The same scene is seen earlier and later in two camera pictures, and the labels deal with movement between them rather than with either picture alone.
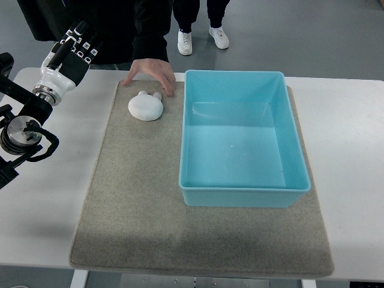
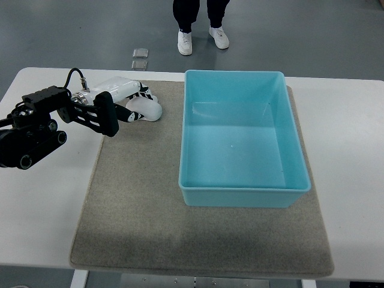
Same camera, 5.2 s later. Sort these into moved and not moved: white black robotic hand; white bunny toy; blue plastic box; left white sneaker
Moved: white black robotic hand
Not moved: left white sneaker; white bunny toy; blue plastic box
